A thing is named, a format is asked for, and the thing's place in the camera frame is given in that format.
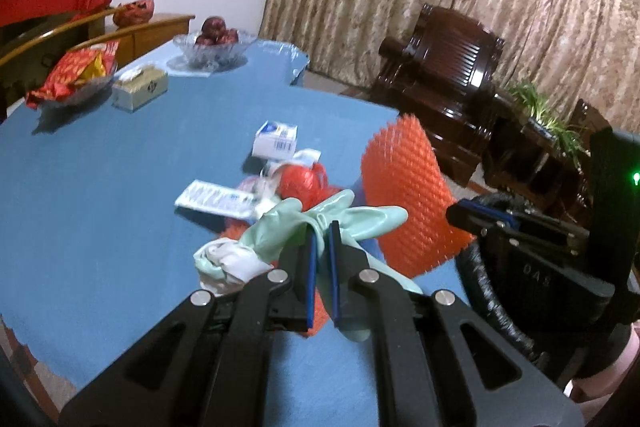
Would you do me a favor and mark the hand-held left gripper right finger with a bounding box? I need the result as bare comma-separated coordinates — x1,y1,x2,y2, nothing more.
327,221,585,427

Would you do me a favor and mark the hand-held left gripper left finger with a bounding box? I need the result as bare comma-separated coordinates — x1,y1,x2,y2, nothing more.
59,232,318,427

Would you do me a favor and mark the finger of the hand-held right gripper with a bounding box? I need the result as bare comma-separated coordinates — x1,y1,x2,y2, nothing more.
446,204,590,259
457,199,590,240

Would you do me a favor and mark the black-lined trash bin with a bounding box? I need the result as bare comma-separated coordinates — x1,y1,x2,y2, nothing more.
457,192,591,359

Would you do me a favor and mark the green rubber glove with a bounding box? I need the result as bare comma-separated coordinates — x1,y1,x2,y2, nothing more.
192,190,423,343

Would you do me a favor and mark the orange spiked plastic mat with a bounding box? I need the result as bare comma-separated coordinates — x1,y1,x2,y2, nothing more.
361,114,473,279

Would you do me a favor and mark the person's right forearm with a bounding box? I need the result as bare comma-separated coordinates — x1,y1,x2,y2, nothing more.
562,319,640,408

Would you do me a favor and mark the dark wooden side table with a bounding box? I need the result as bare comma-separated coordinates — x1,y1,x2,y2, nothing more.
482,92,592,218

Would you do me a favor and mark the red mesh net bag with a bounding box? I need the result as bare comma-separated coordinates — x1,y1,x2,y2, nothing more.
220,162,353,240

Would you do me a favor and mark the white plastic tube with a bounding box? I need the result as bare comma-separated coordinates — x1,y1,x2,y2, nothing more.
294,148,322,168

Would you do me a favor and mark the white printed wrapper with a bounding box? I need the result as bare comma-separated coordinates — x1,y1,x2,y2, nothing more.
175,179,261,219

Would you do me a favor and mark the dark wooden armchair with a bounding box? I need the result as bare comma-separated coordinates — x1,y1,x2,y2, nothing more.
370,4,506,188
570,99,614,144

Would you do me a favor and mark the white and blue carton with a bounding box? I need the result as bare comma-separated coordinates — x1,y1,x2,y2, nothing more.
251,121,299,159

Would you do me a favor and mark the blue tablecloth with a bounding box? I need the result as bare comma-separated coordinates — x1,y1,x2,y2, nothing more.
0,39,471,427

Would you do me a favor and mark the glass fruit bowl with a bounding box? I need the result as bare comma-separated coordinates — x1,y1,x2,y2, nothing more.
172,31,258,70

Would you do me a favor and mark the tissue box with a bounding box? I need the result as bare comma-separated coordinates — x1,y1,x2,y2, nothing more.
111,63,169,112

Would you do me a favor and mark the glass dish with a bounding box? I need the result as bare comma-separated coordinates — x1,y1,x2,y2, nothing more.
37,62,119,108

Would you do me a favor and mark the red snack bag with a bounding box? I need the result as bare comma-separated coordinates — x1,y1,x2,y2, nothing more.
26,41,120,110

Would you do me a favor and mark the orange bag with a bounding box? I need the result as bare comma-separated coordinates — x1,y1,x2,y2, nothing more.
112,0,154,28

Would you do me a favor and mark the light wooden chair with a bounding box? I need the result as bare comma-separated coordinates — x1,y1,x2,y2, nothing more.
0,7,136,108

